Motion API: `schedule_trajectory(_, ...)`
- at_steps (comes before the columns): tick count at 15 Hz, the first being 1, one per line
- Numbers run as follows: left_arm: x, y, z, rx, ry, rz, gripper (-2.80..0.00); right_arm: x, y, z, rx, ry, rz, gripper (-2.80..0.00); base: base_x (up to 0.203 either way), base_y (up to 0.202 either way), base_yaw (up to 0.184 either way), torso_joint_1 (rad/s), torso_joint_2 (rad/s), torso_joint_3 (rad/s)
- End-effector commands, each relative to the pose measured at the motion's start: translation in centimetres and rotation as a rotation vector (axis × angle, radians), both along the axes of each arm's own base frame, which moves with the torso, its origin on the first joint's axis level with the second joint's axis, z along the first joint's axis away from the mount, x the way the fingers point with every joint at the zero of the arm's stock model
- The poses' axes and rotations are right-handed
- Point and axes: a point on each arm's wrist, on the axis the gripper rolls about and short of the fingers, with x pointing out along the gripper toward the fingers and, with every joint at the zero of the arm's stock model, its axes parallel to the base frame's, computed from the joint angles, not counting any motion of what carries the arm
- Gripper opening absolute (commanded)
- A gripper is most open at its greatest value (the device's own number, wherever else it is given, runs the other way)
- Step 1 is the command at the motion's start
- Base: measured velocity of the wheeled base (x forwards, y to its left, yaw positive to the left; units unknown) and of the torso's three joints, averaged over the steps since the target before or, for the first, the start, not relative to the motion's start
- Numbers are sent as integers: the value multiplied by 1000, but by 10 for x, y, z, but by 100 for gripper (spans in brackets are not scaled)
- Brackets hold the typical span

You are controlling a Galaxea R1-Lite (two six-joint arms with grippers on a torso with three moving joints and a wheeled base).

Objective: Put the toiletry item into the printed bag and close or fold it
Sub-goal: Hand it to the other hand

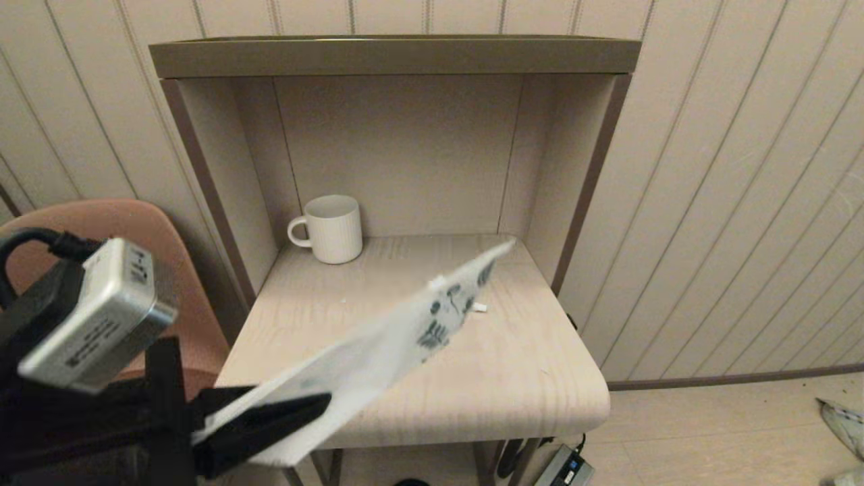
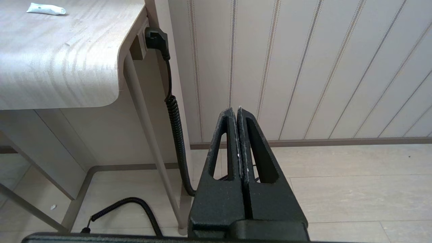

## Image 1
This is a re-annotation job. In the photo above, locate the white floral zipper pouch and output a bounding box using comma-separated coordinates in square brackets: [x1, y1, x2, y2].
[196, 238, 519, 468]

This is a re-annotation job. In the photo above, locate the dark metal table leg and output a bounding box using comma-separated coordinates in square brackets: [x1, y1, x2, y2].
[472, 439, 541, 486]
[280, 449, 345, 486]

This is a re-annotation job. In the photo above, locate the pink upholstered chair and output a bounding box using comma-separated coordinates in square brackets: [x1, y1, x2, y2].
[0, 198, 232, 402]

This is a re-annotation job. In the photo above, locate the white ribbed ceramic mug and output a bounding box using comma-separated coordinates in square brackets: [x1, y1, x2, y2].
[287, 194, 364, 265]

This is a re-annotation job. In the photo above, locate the grey power adapter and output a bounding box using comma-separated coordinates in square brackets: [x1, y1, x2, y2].
[533, 444, 596, 486]

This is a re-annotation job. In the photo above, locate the beige wooden shelf hutch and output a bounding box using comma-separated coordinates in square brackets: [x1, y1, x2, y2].
[148, 35, 642, 311]

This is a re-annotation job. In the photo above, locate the brown baseboard strip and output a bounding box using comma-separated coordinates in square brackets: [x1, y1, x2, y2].
[605, 363, 864, 392]

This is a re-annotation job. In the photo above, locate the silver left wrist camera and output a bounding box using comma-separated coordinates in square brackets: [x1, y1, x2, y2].
[17, 236, 178, 394]

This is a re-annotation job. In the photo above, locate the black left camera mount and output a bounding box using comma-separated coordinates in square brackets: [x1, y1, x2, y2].
[0, 260, 88, 379]

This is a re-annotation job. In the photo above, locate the black left camera cable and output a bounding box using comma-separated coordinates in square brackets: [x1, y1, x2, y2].
[0, 228, 102, 308]

